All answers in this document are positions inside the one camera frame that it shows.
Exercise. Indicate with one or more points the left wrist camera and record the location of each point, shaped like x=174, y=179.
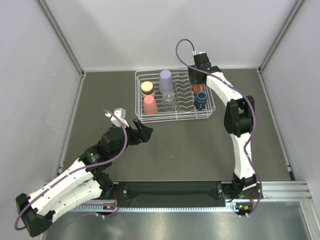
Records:
x=118, y=118

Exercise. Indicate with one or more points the dark blue mug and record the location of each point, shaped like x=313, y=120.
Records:
x=200, y=100

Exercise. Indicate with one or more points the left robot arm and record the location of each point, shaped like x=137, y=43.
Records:
x=83, y=181

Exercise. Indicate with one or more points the lavender plastic cup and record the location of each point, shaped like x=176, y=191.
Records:
x=165, y=82

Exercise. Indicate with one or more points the steel insulated tumbler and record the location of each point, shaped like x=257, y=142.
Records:
x=147, y=89

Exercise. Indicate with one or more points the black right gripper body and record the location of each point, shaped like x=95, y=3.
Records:
x=194, y=75

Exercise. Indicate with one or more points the clear plastic cup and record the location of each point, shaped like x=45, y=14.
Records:
x=168, y=101

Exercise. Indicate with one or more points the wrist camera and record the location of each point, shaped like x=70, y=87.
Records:
x=198, y=52
x=118, y=118

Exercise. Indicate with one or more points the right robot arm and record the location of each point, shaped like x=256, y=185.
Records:
x=238, y=118

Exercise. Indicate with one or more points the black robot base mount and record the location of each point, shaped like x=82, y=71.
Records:
x=182, y=194

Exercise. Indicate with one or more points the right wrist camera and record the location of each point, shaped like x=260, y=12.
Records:
x=198, y=52

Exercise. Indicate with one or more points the pink handled mug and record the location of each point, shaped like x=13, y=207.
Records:
x=197, y=88

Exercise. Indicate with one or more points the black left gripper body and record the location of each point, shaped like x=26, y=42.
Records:
x=133, y=138

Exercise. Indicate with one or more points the white wire dish rack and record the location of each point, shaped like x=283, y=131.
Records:
x=184, y=98

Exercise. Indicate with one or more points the slotted cable duct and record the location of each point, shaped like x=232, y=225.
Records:
x=226, y=208

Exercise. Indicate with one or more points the pink plastic cup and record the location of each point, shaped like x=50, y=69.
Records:
x=150, y=105

